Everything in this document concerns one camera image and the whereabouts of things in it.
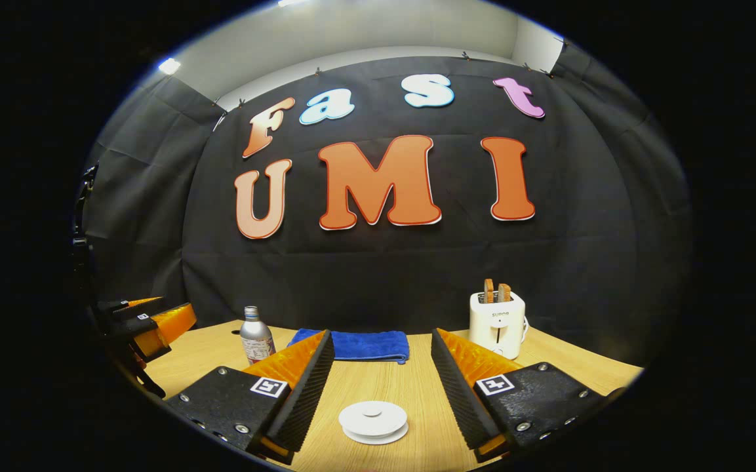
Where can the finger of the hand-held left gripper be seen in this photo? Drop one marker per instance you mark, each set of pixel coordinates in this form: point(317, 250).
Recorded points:
point(128, 305)
point(168, 324)

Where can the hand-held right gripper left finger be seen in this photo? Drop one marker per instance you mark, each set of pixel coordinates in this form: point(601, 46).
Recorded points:
point(305, 400)

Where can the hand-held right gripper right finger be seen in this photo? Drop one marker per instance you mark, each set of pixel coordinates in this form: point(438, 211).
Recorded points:
point(459, 393)

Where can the white teacup lid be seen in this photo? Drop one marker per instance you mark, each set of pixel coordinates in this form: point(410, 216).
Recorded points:
point(372, 416)

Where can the silver water bottle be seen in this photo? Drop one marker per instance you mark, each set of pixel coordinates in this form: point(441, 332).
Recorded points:
point(256, 337)

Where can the white teacup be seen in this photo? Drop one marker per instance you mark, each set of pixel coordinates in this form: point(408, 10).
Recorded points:
point(374, 440)

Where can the white toaster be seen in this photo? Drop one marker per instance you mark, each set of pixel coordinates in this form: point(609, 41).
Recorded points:
point(497, 324)

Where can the blue towel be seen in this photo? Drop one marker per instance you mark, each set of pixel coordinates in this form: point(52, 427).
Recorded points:
point(368, 344)

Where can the black stand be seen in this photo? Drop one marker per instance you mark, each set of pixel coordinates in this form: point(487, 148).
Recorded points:
point(84, 216)

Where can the brown toast slice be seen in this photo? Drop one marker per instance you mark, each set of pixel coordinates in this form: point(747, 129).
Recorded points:
point(488, 292)
point(503, 293)

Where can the black backdrop cloth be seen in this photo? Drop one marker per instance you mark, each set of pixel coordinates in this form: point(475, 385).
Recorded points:
point(417, 269)

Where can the ceiling light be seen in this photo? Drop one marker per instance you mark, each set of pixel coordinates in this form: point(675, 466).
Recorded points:
point(169, 66)

